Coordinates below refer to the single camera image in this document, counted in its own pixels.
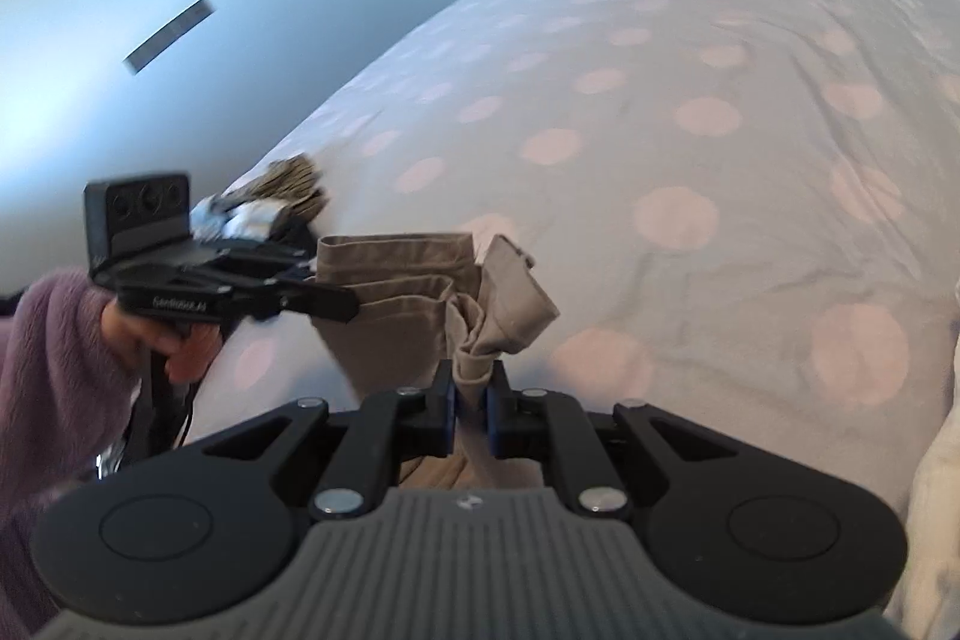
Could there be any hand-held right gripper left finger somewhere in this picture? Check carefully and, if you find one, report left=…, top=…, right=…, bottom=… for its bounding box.
left=206, top=361, right=457, bottom=521

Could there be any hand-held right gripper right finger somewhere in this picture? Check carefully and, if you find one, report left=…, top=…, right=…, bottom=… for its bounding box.
left=487, top=364, right=732, bottom=519

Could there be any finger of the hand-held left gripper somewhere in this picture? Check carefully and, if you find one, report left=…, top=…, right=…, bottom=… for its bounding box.
left=225, top=280, right=359, bottom=322
left=221, top=250, right=320, bottom=285

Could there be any tan shirt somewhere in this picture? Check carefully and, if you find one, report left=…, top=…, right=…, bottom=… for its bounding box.
left=310, top=230, right=562, bottom=491

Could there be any person's left forearm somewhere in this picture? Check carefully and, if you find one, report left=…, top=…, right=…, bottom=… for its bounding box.
left=0, top=271, right=147, bottom=618

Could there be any stack of white folded clothes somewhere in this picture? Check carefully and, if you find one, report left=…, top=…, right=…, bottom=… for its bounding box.
left=885, top=411, right=960, bottom=640

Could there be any person's left hand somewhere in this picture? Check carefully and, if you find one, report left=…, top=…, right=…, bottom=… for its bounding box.
left=105, top=299, right=224, bottom=386

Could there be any black garment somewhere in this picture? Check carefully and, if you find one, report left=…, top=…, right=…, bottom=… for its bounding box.
left=266, top=218, right=320, bottom=262

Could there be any grey garment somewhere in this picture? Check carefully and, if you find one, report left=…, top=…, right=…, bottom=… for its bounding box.
left=189, top=194, right=297, bottom=241

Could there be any brown patterned garment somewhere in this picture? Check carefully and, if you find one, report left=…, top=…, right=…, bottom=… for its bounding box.
left=259, top=154, right=331, bottom=221

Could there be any polka dot bed sheet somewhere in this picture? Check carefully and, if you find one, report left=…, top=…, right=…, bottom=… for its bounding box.
left=184, top=0, right=960, bottom=611

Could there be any black cable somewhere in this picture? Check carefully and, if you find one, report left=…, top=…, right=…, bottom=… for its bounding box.
left=131, top=340, right=200, bottom=461

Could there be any grey wall vent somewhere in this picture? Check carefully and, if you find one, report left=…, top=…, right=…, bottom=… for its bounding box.
left=124, top=0, right=216, bottom=79

